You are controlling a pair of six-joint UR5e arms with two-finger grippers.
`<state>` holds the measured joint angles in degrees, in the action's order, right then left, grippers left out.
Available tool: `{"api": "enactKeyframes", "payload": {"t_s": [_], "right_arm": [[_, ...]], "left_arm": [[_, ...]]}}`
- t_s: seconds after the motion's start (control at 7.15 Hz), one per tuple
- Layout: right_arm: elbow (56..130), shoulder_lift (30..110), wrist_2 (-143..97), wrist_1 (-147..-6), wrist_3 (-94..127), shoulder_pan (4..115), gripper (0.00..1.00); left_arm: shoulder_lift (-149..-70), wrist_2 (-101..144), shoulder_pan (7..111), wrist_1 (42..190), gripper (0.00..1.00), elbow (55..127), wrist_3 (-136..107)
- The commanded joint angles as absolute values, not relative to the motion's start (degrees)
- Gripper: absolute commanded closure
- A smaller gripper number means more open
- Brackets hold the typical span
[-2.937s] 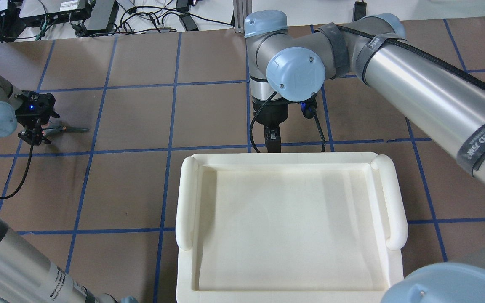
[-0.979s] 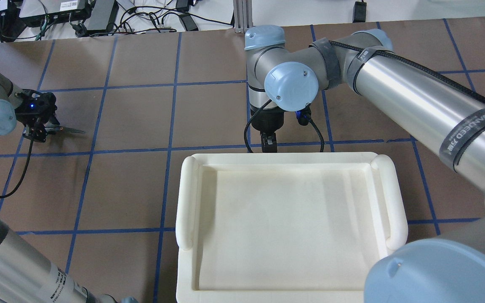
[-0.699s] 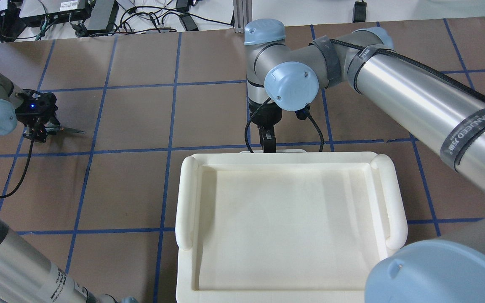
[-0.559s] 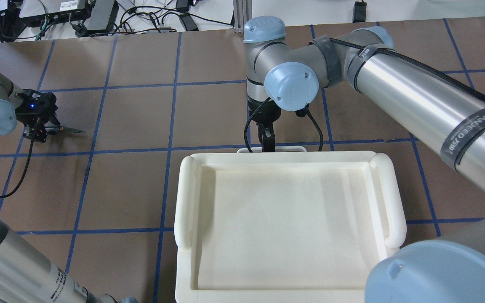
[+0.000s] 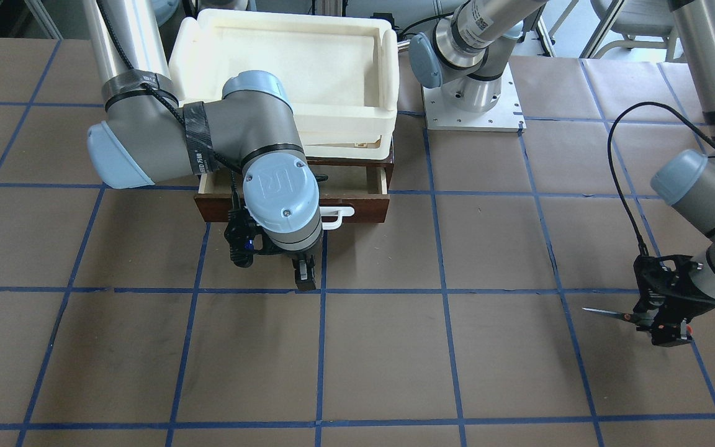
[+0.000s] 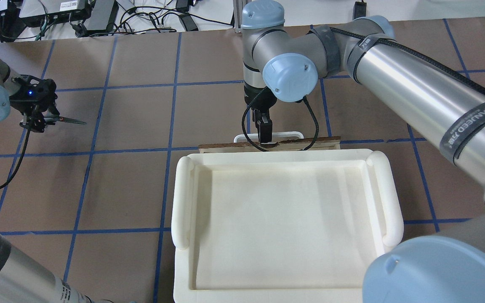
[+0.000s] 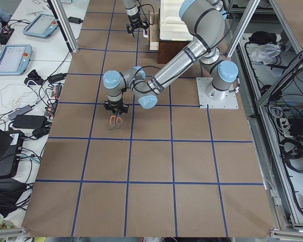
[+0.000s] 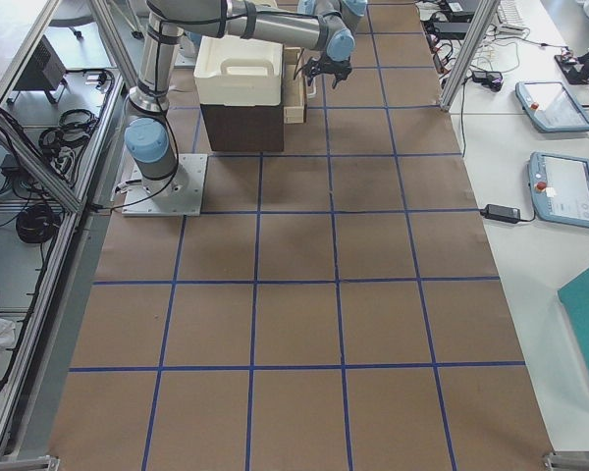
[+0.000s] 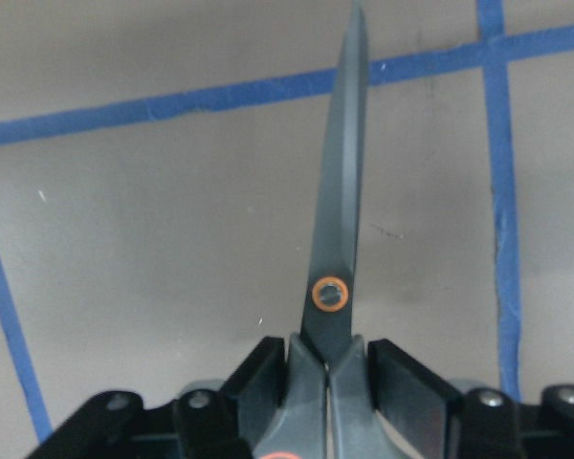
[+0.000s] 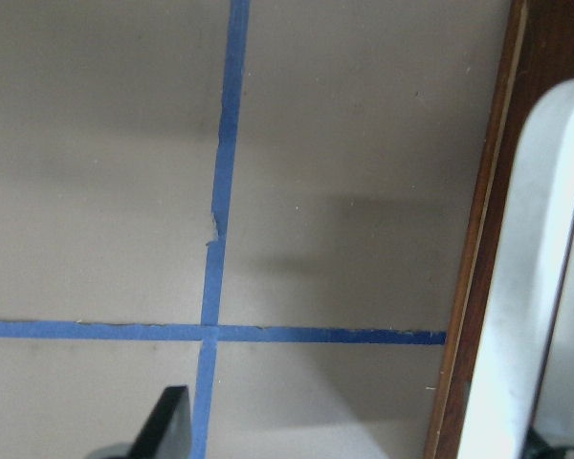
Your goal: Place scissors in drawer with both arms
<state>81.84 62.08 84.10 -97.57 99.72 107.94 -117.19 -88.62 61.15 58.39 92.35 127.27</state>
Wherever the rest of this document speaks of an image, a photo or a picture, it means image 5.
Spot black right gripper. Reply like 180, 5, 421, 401
223, 207, 318, 292

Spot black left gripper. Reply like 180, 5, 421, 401
633, 255, 706, 348

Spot orange grey handled scissors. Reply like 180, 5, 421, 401
582, 307, 653, 328

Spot wooden drawer with white handle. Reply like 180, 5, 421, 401
195, 165, 393, 224

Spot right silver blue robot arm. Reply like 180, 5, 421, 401
83, 1, 324, 291

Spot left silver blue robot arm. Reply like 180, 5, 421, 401
408, 1, 715, 347

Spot dark wooden drawer cabinet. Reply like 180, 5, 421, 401
197, 150, 394, 194

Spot white foam tray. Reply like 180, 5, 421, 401
168, 9, 400, 160

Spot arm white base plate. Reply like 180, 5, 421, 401
422, 65, 527, 132

